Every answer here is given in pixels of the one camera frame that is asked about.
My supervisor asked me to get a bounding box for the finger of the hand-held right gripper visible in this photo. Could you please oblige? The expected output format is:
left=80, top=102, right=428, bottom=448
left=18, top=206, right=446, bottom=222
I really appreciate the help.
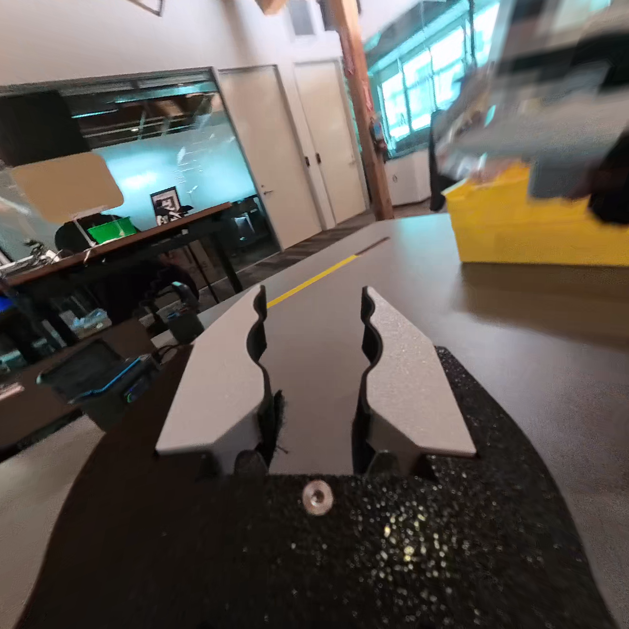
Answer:
left=454, top=66, right=615, bottom=163
left=530, top=147, right=607, bottom=200

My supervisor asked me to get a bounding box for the wooden support post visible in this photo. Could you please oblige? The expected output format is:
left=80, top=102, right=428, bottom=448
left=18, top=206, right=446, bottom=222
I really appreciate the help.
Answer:
left=326, top=0, right=395, bottom=222

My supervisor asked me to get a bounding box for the green plastic bin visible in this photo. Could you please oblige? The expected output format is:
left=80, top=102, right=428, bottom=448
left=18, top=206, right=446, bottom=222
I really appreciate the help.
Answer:
left=87, top=216, right=139, bottom=245

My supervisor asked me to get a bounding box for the black power station blue trim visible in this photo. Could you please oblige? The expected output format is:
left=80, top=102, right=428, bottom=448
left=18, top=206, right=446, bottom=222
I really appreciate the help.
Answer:
left=37, top=338, right=162, bottom=430

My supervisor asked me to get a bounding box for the long wooden desk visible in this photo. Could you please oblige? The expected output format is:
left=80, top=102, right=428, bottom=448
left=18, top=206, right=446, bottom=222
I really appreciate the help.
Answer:
left=0, top=201, right=245, bottom=347

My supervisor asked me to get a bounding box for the white door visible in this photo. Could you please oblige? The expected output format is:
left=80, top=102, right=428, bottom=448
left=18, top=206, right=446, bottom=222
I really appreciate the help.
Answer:
left=293, top=59, right=369, bottom=226
left=218, top=65, right=324, bottom=252

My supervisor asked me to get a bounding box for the yellow plastic bin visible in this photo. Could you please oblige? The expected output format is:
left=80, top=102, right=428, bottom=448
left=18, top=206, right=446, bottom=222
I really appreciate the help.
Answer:
left=444, top=164, right=629, bottom=268

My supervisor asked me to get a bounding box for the glass office partition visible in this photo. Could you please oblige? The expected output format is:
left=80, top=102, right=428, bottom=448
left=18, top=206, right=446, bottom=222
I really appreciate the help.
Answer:
left=0, top=68, right=284, bottom=276

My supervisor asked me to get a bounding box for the yellow tape strip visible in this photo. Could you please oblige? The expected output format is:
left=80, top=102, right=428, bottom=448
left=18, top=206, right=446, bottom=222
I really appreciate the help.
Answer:
left=266, top=254, right=359, bottom=309

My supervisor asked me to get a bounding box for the dark wall panel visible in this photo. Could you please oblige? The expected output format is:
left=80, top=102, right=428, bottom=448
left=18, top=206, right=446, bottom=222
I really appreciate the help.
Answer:
left=0, top=92, right=90, bottom=167

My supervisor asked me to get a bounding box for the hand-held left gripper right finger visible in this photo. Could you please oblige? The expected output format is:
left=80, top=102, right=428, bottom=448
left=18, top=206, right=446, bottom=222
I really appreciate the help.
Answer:
left=351, top=285, right=478, bottom=476

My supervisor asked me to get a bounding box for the large window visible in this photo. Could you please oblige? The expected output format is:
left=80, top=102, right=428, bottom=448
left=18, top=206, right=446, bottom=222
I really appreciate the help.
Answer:
left=366, top=0, right=503, bottom=160

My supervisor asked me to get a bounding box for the black and white marker board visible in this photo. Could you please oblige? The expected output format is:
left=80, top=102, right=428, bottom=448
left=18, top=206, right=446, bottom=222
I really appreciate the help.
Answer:
left=150, top=186, right=181, bottom=227

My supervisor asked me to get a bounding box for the small black device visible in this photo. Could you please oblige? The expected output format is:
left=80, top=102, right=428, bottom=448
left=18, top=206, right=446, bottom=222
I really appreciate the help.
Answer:
left=166, top=281, right=205, bottom=346

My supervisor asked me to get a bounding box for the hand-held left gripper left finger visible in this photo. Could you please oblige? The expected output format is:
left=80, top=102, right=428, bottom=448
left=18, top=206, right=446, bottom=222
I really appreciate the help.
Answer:
left=154, top=284, right=287, bottom=476

